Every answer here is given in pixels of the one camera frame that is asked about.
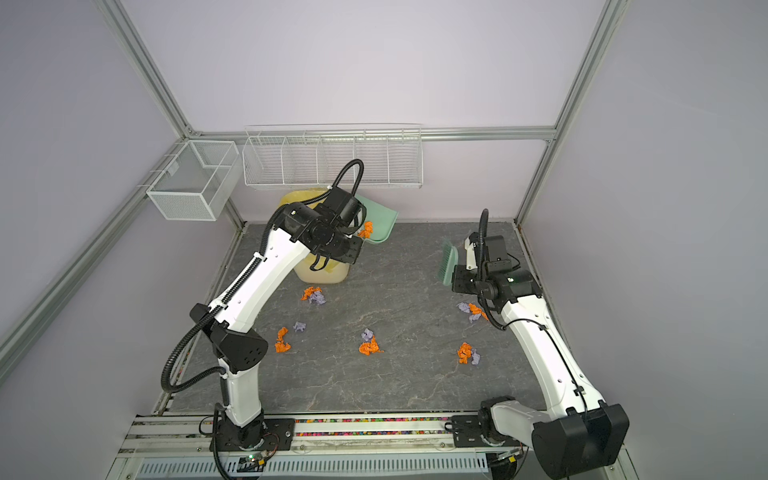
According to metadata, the green hand brush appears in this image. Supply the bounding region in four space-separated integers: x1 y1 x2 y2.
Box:
437 239 459 286

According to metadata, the green plastic dustpan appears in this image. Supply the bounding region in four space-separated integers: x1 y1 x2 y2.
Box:
356 196 399 244

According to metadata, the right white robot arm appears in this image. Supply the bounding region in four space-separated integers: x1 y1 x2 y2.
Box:
443 211 630 479

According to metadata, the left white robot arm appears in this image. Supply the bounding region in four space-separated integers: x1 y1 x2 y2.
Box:
160 159 367 450

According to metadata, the orange paper scrap far right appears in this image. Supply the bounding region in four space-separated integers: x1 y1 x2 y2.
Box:
469 303 488 319

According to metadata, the beige bin with yellow bag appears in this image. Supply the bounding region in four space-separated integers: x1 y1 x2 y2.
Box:
280 188 350 285

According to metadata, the orange paper scrap near brush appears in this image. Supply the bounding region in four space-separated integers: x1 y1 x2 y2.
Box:
357 221 373 239

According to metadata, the orange paper scrap near bin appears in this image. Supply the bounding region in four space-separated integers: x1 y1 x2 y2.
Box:
301 286 322 301

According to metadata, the purple paper scrap near bin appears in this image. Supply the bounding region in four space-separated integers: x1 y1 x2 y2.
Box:
308 290 326 305

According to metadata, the orange paper scrap right front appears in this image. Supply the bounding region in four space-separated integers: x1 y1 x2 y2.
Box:
457 342 473 364

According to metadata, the orange paper scrap centre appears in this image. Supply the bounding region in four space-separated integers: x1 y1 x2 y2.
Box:
358 336 381 356

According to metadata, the orange paper scrap left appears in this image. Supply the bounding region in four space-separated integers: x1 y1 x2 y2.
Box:
275 327 292 353

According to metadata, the small white mesh basket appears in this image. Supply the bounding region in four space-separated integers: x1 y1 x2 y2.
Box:
147 140 242 221

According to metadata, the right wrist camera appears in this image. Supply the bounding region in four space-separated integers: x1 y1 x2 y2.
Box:
464 232 509 271

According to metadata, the long white wire basket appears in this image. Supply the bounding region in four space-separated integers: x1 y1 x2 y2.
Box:
241 123 424 188

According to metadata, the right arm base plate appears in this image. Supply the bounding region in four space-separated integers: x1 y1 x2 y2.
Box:
443 413 524 448

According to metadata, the white vented cable duct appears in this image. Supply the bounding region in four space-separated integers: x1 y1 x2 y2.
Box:
135 452 490 479

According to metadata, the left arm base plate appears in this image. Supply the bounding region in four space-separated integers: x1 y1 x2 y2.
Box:
209 416 295 452

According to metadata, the aluminium front rail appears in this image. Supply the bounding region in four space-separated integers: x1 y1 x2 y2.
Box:
118 411 526 458

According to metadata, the aluminium corner frame post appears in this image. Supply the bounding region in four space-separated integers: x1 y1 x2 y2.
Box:
514 0 631 226

